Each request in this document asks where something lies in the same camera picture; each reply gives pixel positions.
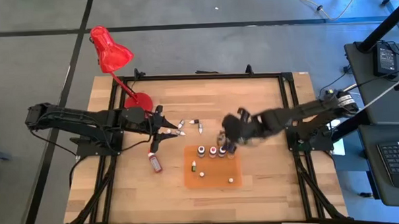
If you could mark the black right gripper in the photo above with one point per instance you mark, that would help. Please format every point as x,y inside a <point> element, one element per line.
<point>242,127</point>

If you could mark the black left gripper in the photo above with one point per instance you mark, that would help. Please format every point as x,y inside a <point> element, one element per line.
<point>139,119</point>

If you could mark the large blue-cap colouring bottle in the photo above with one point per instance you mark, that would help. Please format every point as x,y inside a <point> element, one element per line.
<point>222,152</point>

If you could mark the large pink-cap colouring bottle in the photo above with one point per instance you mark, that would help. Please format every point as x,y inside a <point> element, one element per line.
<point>213,151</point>

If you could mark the large orange-cap colouring bottle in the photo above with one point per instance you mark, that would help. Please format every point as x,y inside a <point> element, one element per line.
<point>156,165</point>

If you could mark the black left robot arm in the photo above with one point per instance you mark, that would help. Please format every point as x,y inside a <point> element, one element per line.
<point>78,119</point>

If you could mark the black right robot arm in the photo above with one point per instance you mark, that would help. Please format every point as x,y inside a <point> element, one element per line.
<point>304,111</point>

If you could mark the orange translucent plastic tray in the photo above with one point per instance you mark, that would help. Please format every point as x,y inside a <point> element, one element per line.
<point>210,169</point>

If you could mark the small green dropper bottle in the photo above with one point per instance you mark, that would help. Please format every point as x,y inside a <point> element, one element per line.
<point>194,165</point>

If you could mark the red desk lamp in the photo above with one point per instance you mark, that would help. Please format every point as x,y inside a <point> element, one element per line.
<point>111,55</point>

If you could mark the white paper sheet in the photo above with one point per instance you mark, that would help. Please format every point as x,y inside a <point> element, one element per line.
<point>340,148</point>

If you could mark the short black stand pole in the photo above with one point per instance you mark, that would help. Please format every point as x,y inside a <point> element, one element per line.
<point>355,122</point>

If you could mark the dark grey laptop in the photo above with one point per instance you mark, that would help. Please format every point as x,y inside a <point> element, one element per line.
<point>370,172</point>

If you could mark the dark grey side table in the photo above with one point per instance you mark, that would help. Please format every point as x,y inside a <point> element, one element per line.
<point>370,81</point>

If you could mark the black power adapter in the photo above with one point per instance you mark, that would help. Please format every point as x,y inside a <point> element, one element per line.
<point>384,60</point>

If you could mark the black diagonal stand pole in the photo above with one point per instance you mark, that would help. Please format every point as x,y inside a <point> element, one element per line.
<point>384,26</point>

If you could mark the black aluminium table frame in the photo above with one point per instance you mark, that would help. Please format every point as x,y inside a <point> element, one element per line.
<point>201,76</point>

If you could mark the small black bracket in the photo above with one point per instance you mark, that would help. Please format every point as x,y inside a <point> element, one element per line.
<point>206,72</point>

